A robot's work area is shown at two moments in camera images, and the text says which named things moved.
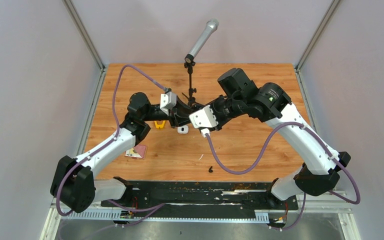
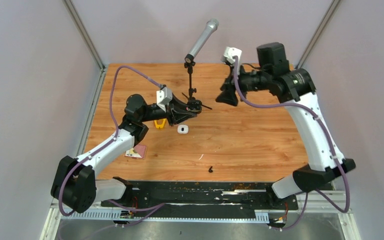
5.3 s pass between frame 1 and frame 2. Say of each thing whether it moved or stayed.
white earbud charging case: stayed
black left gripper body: stayed
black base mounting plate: stayed
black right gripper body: moved
